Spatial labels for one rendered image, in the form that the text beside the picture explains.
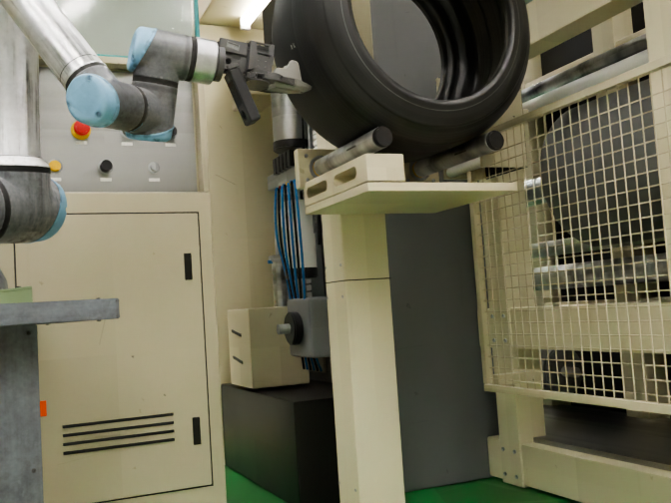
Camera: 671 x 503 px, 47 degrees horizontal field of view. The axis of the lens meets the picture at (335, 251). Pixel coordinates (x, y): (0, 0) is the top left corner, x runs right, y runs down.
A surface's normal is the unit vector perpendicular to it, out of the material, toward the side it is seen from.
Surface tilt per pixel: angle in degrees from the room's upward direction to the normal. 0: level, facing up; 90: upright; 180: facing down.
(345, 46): 94
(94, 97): 98
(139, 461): 90
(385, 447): 90
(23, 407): 90
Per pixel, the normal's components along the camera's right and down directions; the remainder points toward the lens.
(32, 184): 0.74, 0.01
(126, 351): 0.40, -0.09
